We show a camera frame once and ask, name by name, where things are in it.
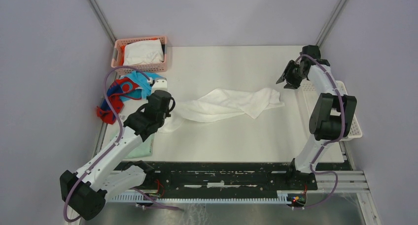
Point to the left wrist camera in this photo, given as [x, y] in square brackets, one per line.
[159, 84]

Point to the red and blue towel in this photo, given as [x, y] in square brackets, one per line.
[113, 94]

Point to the aluminium frame rails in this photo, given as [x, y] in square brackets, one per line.
[329, 184]

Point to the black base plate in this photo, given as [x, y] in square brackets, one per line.
[225, 180]

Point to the white plastic basket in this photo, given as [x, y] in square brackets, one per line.
[307, 98]

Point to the mint green towel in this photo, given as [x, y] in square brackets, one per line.
[143, 150]

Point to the pink plastic basket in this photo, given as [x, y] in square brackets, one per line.
[118, 54]

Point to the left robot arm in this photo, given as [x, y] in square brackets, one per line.
[87, 190]

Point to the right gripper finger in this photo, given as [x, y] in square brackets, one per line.
[292, 83]
[287, 69]

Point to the white towel in basket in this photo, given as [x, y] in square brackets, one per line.
[143, 52]

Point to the white slotted cable duct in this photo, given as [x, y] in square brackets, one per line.
[136, 197]

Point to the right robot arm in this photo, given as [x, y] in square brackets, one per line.
[333, 113]

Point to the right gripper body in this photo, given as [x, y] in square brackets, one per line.
[296, 74]

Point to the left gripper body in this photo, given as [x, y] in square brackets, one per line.
[161, 119]

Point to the white towel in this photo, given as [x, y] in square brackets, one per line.
[143, 52]
[221, 104]

